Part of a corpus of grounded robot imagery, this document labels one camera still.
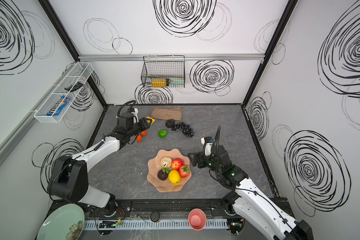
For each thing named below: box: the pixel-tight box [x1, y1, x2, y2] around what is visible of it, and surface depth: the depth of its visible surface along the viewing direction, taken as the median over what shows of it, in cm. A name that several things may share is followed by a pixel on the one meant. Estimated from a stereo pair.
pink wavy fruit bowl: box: [147, 148, 192, 193], surface depth 83 cm
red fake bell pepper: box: [171, 158, 184, 171], surface depth 83 cm
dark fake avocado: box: [165, 119, 176, 128], surface depth 107 cm
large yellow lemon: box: [168, 170, 181, 184], surface depth 80 cm
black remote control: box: [64, 81, 84, 92], surface depth 82 cm
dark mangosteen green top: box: [157, 168, 170, 181], surface depth 82 cm
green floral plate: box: [36, 203, 85, 240], surface depth 70 cm
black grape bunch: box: [171, 121, 194, 137], surface depth 104 cm
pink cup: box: [188, 208, 207, 231], surface depth 71 cm
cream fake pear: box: [160, 156, 172, 168], surface depth 84 cm
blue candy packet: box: [46, 96, 71, 116], surface depth 72 cm
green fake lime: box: [158, 129, 168, 138], surface depth 102 cm
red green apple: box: [179, 165, 190, 178], surface depth 79 cm
